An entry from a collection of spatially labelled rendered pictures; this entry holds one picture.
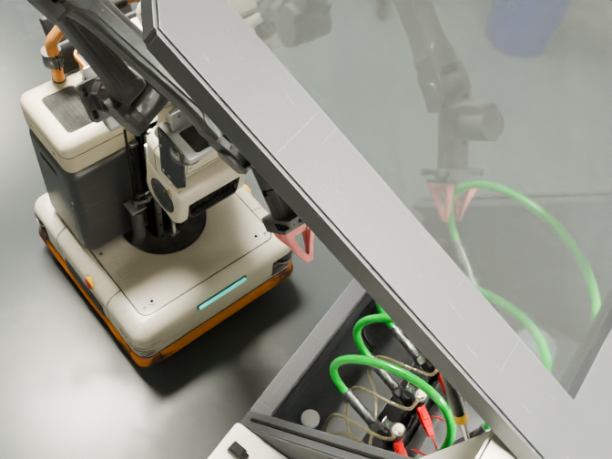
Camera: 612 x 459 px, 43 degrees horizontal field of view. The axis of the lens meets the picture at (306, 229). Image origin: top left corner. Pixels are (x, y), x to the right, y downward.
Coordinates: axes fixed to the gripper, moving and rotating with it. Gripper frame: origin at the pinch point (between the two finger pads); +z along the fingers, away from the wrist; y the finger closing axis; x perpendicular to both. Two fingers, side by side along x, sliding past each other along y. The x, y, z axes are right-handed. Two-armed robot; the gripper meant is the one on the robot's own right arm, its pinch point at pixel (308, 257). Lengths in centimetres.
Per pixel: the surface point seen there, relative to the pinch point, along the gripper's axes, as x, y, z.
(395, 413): 3.1, 1.4, 36.5
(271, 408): -14.5, -12.0, 27.2
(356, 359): -7.8, 18.0, 12.2
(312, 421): -6.4, -16.4, 37.7
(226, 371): 8, -111, 61
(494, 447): -14, 55, 10
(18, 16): 32, -243, -75
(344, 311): 10.8, -17.2, 21.6
